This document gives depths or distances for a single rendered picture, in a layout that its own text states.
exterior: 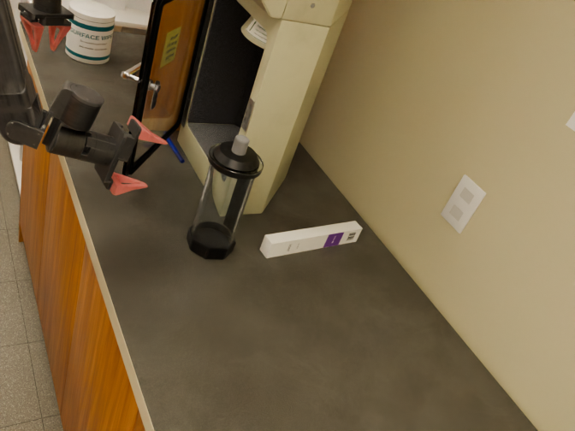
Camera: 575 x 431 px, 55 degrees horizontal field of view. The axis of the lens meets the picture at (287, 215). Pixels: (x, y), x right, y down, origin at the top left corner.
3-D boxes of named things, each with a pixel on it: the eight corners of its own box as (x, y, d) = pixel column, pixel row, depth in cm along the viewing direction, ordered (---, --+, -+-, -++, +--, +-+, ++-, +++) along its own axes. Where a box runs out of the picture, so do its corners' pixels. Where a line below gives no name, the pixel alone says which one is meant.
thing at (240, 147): (249, 156, 113) (258, 128, 109) (262, 182, 106) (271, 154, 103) (206, 151, 109) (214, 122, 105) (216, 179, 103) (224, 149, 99)
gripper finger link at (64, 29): (68, 56, 132) (73, 17, 127) (40, 57, 127) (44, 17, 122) (53, 44, 135) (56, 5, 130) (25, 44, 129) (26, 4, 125)
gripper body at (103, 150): (133, 137, 100) (94, 125, 95) (112, 185, 103) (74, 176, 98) (122, 122, 104) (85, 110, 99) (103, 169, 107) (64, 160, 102)
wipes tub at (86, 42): (103, 48, 179) (109, 2, 171) (114, 67, 171) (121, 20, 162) (61, 43, 172) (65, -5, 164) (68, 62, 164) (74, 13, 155)
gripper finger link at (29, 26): (62, 56, 131) (66, 17, 126) (32, 57, 125) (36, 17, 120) (46, 44, 133) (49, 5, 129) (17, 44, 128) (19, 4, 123)
